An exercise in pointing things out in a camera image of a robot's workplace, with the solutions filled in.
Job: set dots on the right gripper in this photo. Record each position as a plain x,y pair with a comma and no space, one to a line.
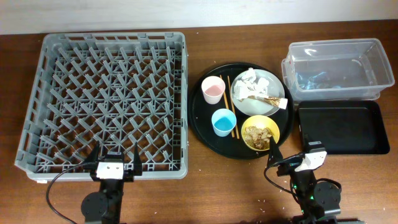
275,154

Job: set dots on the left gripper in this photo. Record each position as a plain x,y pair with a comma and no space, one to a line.
129,176

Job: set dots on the food scraps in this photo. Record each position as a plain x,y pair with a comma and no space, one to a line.
258,138

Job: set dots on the yellow bowl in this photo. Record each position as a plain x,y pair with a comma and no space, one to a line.
261,121

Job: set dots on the brown snack wrapper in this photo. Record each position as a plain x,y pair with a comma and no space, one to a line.
273,101

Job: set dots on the grey plate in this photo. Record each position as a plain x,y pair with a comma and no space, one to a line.
253,107

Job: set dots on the wooden chopstick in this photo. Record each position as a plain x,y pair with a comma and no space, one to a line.
226,102
233,108

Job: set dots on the blue cup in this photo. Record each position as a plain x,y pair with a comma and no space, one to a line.
223,122

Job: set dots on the white tissue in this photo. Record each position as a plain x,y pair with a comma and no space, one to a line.
250,85

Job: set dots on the pink cup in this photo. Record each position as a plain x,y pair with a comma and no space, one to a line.
212,88

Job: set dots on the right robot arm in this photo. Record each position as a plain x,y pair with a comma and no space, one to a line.
319,199

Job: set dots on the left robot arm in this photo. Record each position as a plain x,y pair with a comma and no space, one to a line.
104,206

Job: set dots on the grey dishwasher rack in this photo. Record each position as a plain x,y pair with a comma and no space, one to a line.
126,92

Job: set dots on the black rectangular tray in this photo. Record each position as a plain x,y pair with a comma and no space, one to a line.
344,127

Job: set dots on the clear plastic bin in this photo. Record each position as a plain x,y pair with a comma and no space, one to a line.
337,69

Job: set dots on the round black tray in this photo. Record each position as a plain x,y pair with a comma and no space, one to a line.
200,113

